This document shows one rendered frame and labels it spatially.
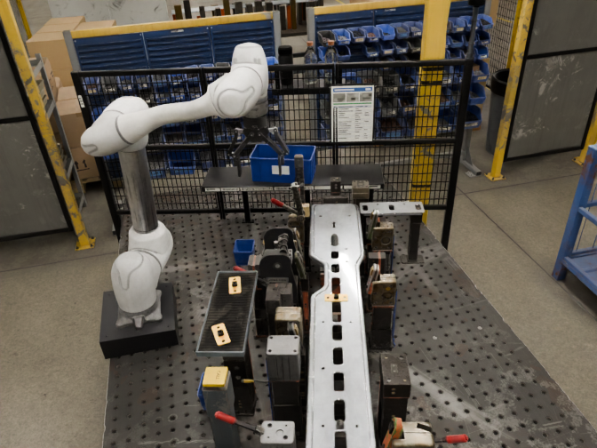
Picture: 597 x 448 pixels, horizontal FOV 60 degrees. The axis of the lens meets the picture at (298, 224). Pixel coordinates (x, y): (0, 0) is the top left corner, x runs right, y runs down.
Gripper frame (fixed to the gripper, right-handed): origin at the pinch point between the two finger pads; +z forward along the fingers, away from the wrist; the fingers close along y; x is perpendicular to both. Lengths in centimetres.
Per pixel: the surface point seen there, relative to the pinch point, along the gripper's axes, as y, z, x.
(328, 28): 25, 12, 252
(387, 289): 44, 45, -8
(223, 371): -7, 30, -59
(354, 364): 30, 46, -42
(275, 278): 3.5, 37.7, -10.0
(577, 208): 172, 91, 119
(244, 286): -5.2, 30.1, -23.3
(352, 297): 31, 46, -11
